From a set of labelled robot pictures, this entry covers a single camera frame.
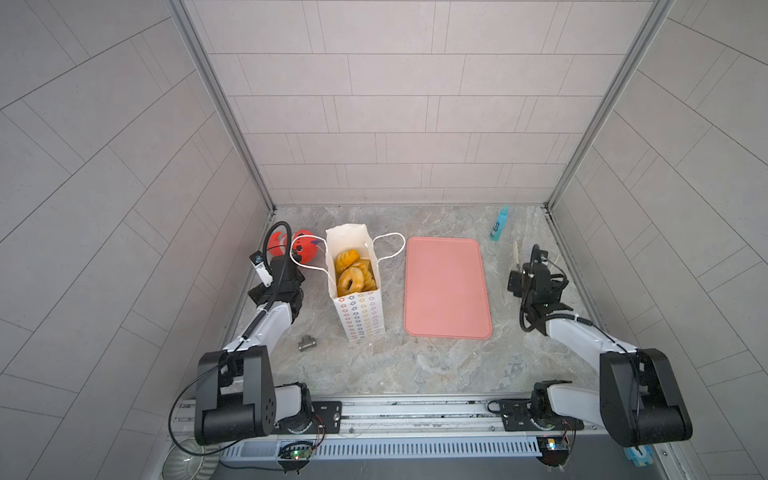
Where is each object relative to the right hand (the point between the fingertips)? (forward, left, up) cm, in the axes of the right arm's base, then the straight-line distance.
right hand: (530, 274), depth 90 cm
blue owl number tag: (-45, -10, -6) cm, 46 cm away
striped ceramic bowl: (-39, +89, -4) cm, 97 cm away
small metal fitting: (-15, +66, -3) cm, 68 cm away
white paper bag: (-15, +50, +11) cm, 53 cm away
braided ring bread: (-4, +52, +12) cm, 53 cm away
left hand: (+4, +75, +4) cm, 75 cm away
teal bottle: (+19, +4, +2) cm, 20 cm away
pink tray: (-2, +26, -4) cm, 26 cm away
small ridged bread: (+1, +55, +12) cm, 56 cm away
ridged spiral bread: (-3, +48, +9) cm, 49 cm away
